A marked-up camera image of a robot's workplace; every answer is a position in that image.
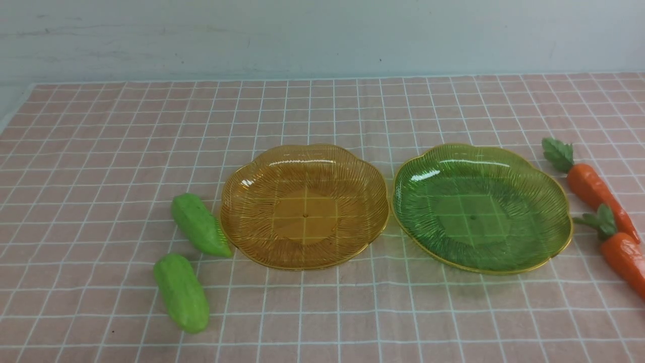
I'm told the green toy gourd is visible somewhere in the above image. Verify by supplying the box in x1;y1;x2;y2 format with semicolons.
171;193;233;258
153;254;210;334

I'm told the orange toy carrot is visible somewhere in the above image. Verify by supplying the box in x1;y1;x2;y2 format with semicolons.
572;204;644;299
541;137;641;244

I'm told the amber plastic plate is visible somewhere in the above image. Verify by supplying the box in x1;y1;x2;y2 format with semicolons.
219;143;390;270

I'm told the green plastic plate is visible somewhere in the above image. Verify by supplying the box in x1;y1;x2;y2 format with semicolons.
392;143;574;275

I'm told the pink checkered tablecloth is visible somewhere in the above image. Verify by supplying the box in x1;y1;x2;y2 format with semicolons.
1;73;643;362

